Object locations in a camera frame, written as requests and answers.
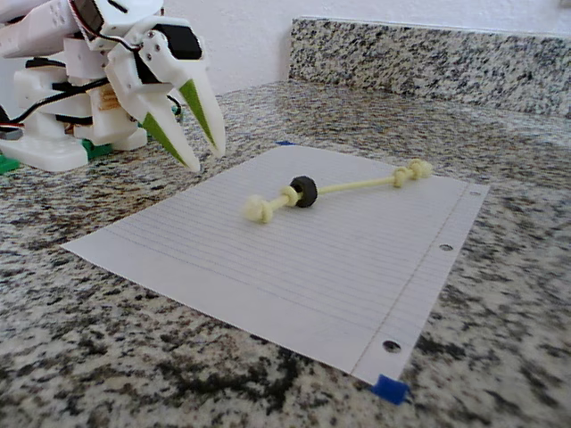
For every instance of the black and green circuit board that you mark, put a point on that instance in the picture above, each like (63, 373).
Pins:
(177, 113)

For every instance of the blue tape piece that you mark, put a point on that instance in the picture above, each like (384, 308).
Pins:
(390, 389)
(285, 143)

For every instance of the speckled granite backsplash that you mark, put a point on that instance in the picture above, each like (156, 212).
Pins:
(424, 62)

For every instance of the green table clamp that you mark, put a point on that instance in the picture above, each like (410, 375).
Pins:
(8, 166)
(96, 150)

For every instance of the white gripper with motor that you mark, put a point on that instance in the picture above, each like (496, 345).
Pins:
(157, 62)

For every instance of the lined paper sheet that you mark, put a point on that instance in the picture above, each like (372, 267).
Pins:
(267, 276)

